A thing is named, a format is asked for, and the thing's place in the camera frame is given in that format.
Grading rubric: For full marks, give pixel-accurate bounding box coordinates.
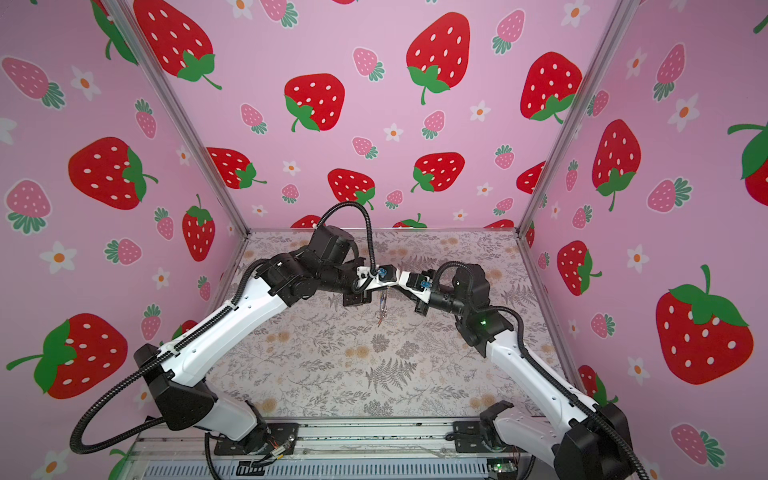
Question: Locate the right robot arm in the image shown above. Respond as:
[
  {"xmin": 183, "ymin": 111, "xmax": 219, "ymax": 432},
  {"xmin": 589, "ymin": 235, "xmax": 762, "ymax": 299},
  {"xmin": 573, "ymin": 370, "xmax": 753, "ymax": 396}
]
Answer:
[{"xmin": 398, "ymin": 262, "xmax": 647, "ymax": 479}]

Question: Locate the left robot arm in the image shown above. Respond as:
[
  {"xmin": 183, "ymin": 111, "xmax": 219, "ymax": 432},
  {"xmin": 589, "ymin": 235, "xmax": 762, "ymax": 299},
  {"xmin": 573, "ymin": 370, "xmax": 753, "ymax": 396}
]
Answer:
[{"xmin": 135, "ymin": 226, "xmax": 399, "ymax": 441}]

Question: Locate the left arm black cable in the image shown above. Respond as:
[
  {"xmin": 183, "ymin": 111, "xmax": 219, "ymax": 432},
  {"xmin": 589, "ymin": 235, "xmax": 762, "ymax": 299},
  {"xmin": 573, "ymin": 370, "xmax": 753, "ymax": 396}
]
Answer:
[{"xmin": 314, "ymin": 201, "xmax": 378, "ymax": 274}]

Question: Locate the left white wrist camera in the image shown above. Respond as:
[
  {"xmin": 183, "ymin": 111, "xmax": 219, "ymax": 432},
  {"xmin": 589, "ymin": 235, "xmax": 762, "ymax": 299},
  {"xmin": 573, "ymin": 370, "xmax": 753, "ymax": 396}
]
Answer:
[{"xmin": 352, "ymin": 265, "xmax": 399, "ymax": 293}]

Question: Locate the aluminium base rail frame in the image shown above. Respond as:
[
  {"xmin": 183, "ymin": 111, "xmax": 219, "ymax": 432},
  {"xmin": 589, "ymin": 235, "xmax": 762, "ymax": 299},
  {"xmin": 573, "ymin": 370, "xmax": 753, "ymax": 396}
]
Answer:
[{"xmin": 116, "ymin": 415, "xmax": 631, "ymax": 480}]

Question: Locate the right corner aluminium post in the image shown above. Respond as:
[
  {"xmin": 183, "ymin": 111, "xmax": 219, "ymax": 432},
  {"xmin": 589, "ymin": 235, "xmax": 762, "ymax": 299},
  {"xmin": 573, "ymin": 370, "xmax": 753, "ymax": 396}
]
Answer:
[{"xmin": 516, "ymin": 0, "xmax": 640, "ymax": 239}]

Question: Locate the corner aluminium post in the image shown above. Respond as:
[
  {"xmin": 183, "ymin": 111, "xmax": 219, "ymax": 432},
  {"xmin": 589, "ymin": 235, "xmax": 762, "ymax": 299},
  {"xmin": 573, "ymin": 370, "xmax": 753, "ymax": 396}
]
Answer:
[
  {"xmin": 516, "ymin": 0, "xmax": 640, "ymax": 239},
  {"xmin": 105, "ymin": 0, "xmax": 250, "ymax": 237}
]

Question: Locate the left corner aluminium post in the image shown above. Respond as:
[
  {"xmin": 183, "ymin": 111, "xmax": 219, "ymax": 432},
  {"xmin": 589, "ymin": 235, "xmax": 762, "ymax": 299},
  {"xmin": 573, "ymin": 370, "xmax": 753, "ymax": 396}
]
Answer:
[{"xmin": 105, "ymin": 0, "xmax": 250, "ymax": 237}]

